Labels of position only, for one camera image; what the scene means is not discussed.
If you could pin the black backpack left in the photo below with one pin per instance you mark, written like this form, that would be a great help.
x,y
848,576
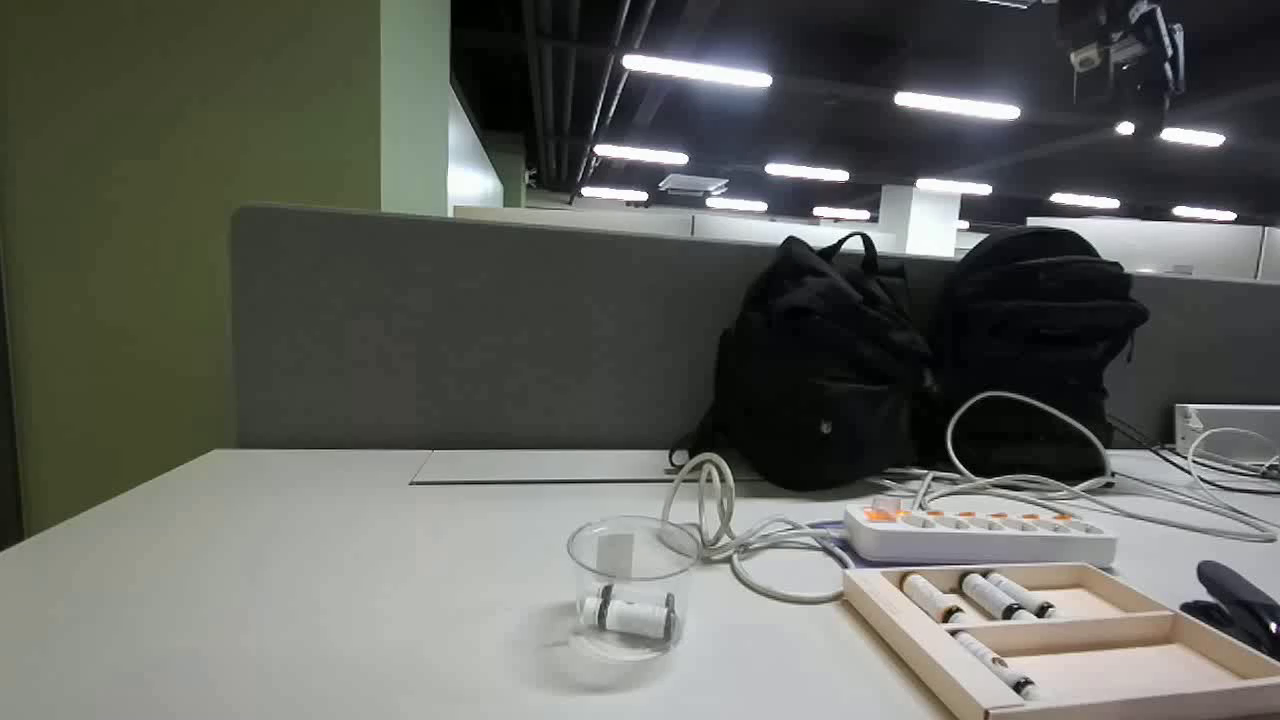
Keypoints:
x,y
817,374

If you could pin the black backpack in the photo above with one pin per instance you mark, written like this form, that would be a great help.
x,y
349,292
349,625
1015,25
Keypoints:
x,y
1028,322
817,374

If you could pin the clear plastic cup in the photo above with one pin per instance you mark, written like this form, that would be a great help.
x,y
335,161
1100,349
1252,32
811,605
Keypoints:
x,y
640,559

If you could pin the flat grey board on table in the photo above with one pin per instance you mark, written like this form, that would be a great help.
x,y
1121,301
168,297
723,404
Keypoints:
x,y
542,466

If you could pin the white battery inside cup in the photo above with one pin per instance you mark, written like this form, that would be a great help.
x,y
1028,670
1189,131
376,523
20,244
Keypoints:
x,y
637,616

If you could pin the white multi-socket power strip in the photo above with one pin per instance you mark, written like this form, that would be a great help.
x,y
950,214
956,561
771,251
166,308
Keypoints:
x,y
896,533

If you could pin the grey desk divider panel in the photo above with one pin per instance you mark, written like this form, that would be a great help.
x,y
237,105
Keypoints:
x,y
361,328

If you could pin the white battery tray top left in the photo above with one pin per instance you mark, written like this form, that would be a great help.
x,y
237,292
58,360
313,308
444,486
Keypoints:
x,y
929,598

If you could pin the white battery tray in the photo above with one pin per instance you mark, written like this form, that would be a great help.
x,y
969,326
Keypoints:
x,y
990,598
929,598
1038,605

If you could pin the black backpack right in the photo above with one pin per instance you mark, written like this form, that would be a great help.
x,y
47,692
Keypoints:
x,y
1028,322

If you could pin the white battery tray top middle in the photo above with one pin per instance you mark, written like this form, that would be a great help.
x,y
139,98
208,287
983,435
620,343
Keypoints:
x,y
990,598

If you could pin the white battery tray top right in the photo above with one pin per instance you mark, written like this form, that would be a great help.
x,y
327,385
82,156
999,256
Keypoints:
x,y
1038,605

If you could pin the white battery tray lower compartment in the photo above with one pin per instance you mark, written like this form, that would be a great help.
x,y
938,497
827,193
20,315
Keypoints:
x,y
999,666

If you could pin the light wooden tray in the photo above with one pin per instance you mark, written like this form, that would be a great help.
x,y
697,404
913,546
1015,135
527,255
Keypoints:
x,y
1108,650

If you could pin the white box far right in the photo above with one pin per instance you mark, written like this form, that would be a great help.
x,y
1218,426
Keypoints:
x,y
1230,430

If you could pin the black ceiling camera mount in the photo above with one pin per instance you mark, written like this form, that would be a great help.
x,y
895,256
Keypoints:
x,y
1121,52

